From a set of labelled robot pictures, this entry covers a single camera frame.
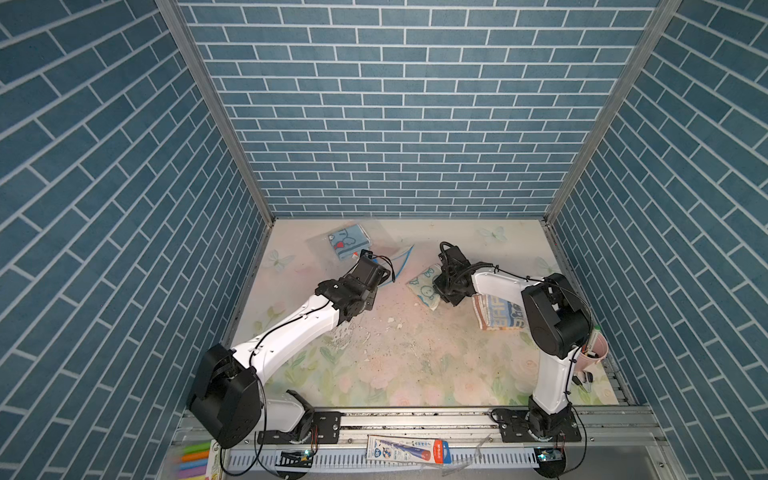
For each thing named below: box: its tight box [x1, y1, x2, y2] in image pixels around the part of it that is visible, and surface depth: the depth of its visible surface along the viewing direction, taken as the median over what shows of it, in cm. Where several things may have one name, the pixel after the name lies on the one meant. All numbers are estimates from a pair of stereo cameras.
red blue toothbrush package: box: [366, 434, 452, 464], surface depth 71 cm
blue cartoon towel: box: [328, 224, 371, 261], surface depth 114 cm
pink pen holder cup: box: [574, 332, 609, 373], surface depth 81 cm
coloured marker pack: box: [178, 442, 211, 480], surface depth 69 cm
